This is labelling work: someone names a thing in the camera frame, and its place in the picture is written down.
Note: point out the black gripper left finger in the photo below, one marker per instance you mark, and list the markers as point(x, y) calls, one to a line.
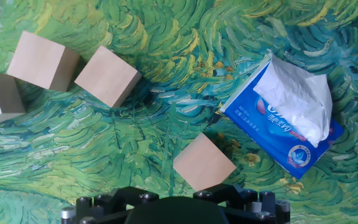
point(104, 208)

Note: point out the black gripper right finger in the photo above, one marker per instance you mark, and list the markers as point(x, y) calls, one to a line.
point(253, 208)

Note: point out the blue tissue pack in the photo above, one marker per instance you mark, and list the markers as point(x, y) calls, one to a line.
point(259, 130)

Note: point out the green blue painting print cloth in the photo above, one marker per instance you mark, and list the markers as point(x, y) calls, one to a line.
point(166, 124)

